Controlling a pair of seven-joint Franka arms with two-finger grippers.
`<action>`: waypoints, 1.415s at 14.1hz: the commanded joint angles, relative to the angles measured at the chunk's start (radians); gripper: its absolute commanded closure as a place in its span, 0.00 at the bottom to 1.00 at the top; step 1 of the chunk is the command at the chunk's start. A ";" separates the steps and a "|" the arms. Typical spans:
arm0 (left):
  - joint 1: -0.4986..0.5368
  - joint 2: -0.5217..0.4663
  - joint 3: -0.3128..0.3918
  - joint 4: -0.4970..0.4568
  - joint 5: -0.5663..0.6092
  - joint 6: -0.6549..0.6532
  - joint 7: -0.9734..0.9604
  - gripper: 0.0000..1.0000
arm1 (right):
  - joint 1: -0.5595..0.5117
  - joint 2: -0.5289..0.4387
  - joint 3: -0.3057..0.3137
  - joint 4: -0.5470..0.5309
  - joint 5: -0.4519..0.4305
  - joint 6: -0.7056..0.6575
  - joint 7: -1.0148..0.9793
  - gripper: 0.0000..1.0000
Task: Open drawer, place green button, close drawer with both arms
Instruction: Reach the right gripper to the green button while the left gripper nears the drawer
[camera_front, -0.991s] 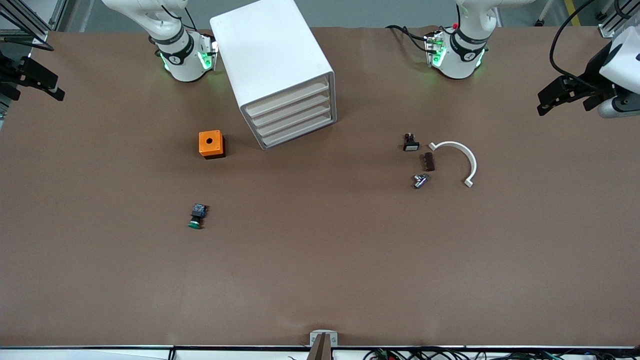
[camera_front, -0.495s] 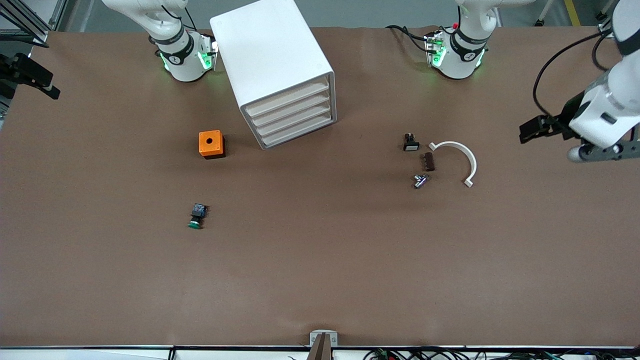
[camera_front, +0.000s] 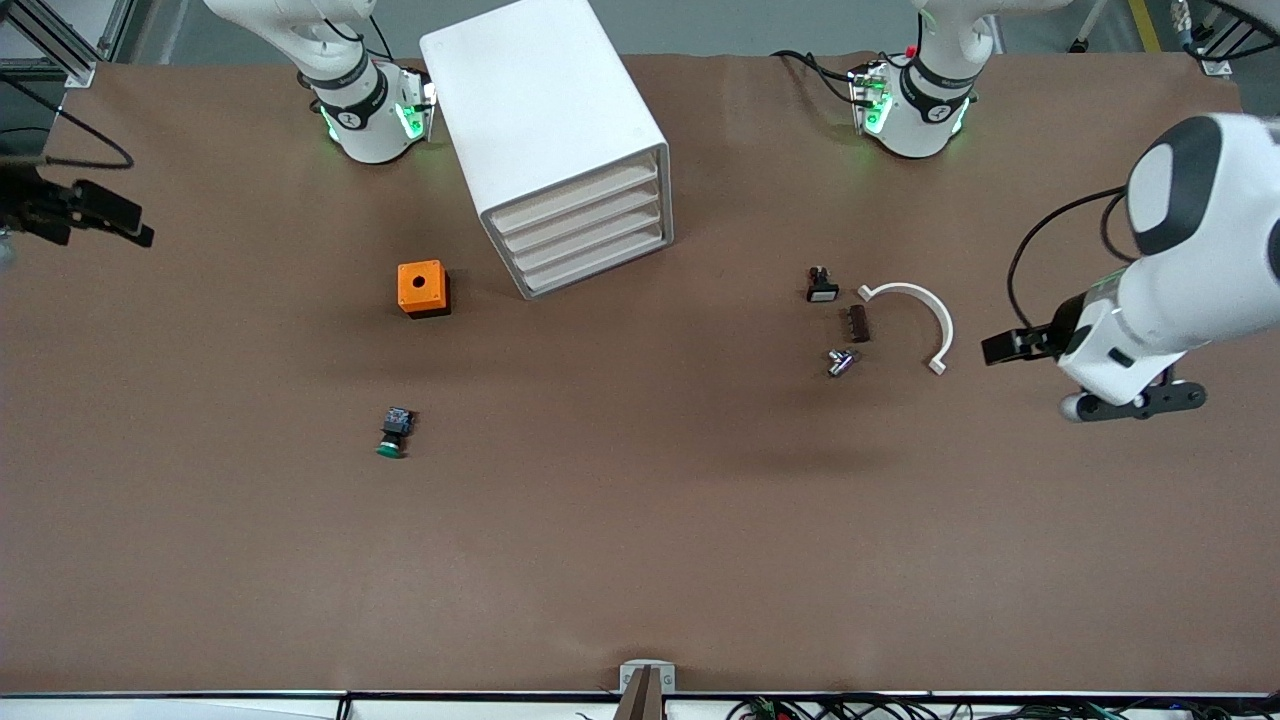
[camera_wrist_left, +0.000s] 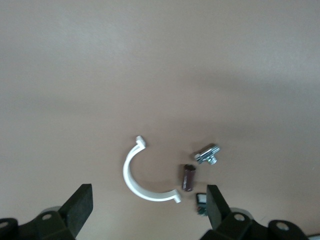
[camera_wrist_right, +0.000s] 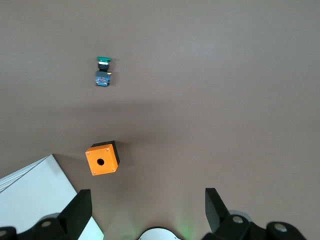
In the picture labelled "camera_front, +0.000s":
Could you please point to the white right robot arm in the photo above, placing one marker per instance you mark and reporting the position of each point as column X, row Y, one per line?
column 365, row 120

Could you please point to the white plastic drawer cabinet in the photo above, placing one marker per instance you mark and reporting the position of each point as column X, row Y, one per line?
column 530, row 90

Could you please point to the white plastic drawer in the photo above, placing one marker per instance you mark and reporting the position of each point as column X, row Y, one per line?
column 575, row 197
column 580, row 243
column 583, row 265
column 577, row 220

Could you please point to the brown table cover mat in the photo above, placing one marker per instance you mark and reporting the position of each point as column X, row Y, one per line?
column 640, row 520

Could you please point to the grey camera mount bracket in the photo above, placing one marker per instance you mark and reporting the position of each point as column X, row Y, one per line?
column 660, row 678

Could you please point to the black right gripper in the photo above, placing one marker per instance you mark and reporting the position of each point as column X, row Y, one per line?
column 32, row 207

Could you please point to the dark brown cylindrical capacitor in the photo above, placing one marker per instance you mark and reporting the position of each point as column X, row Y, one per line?
column 859, row 324

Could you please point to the green mushroom push button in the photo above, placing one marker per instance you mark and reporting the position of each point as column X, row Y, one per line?
column 392, row 440

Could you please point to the black square white-faced switch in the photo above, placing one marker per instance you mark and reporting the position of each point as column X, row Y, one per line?
column 822, row 290

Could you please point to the white semicircular pipe clamp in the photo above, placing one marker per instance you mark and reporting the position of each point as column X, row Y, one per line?
column 940, row 320

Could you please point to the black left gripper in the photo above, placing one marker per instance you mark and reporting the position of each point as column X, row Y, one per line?
column 1046, row 339

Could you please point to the aluminium extrusion frame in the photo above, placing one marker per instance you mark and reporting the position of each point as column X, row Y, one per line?
column 1212, row 62
column 70, row 55

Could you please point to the chrome angle valve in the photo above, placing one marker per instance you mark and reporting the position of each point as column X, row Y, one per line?
column 842, row 363

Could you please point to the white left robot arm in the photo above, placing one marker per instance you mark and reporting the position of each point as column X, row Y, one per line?
column 1230, row 290

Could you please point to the orange push-button enclosure box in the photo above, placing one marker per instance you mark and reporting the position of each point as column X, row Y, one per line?
column 420, row 285

